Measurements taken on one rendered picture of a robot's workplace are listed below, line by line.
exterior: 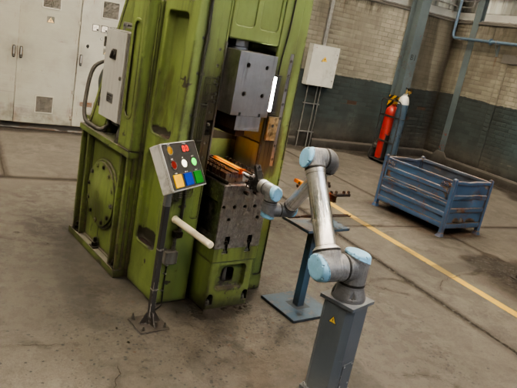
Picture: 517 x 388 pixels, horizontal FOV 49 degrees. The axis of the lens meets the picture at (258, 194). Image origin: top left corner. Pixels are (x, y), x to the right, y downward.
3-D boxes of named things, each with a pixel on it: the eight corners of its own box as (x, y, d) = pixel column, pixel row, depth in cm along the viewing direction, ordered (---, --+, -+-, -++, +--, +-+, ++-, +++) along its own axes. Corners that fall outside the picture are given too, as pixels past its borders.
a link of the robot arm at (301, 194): (344, 145, 320) (288, 205, 370) (326, 143, 314) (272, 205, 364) (350, 162, 315) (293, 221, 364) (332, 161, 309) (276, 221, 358)
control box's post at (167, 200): (152, 325, 359) (177, 162, 331) (147, 326, 357) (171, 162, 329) (150, 322, 362) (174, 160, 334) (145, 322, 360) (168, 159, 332)
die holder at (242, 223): (258, 245, 398) (270, 185, 387) (214, 249, 375) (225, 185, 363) (216, 217, 440) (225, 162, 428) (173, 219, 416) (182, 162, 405)
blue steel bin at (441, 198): (479, 235, 717) (496, 180, 698) (439, 237, 672) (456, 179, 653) (409, 204, 811) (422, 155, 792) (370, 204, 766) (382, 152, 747)
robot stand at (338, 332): (350, 393, 327) (375, 301, 311) (328, 407, 311) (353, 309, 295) (320, 374, 340) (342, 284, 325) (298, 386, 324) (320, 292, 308)
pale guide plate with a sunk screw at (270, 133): (275, 141, 400) (279, 117, 396) (265, 140, 395) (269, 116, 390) (272, 140, 402) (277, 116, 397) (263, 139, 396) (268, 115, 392)
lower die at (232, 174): (248, 182, 382) (251, 170, 380) (224, 182, 370) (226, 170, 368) (215, 165, 413) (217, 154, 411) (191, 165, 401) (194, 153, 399)
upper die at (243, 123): (258, 132, 373) (261, 117, 370) (234, 130, 361) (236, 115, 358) (223, 117, 404) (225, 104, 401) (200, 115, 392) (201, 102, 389)
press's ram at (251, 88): (276, 118, 379) (288, 58, 368) (230, 115, 355) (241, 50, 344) (241, 105, 410) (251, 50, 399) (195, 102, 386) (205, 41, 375)
